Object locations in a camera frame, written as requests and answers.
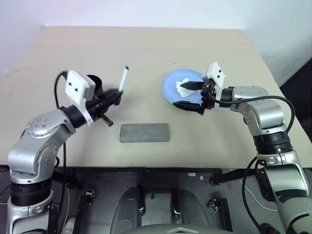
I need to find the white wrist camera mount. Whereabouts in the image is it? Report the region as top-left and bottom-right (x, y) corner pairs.
(65, 70), (97, 126)
(206, 61), (230, 102)

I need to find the black table frame crossbar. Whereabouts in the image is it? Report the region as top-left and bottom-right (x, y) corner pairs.
(211, 168), (259, 186)
(52, 168), (82, 190)

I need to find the light blue plate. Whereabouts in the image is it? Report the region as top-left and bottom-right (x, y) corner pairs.
(161, 69), (205, 105)

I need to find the black floor bar with clamp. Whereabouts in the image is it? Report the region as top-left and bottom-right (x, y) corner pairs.
(208, 198), (233, 232)
(72, 189), (96, 234)

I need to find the grey rounded robot leg cover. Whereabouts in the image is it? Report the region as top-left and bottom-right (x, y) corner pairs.
(170, 189), (212, 227)
(111, 187), (146, 234)

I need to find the white marker with black cap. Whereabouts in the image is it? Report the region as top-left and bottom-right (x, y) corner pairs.
(118, 65), (130, 95)

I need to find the beige ribbed tube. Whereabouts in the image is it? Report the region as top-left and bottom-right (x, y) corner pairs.
(62, 216), (75, 234)

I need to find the black shoe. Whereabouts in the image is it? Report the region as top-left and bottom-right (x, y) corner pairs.
(259, 223), (277, 234)

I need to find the black plastic cup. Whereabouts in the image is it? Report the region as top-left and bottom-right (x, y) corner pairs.
(86, 75), (104, 98)

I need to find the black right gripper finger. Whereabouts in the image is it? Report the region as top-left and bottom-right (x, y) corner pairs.
(179, 81), (203, 91)
(172, 100), (201, 112)

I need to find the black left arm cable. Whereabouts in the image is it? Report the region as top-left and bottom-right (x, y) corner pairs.
(54, 70), (70, 210)

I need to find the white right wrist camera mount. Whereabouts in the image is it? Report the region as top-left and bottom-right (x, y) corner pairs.
(206, 61), (230, 102)

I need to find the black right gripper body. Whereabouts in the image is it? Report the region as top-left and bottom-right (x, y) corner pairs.
(198, 78), (219, 117)

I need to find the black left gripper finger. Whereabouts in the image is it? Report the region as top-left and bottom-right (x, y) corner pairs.
(105, 95), (121, 106)
(103, 88), (123, 98)

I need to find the grey robot waist cover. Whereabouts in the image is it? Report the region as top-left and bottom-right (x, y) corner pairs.
(126, 223), (230, 234)

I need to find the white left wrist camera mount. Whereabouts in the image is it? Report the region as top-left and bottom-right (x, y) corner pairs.
(65, 70), (97, 126)

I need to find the white floor cable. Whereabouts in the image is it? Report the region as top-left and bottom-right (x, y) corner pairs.
(240, 179), (278, 212)

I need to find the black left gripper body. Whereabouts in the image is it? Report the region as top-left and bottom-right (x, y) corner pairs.
(86, 93), (116, 128)

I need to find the white tissue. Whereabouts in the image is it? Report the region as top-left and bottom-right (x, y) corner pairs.
(175, 77), (195, 98)

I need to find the grey glasses case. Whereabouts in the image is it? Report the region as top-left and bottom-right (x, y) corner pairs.
(119, 123), (171, 144)

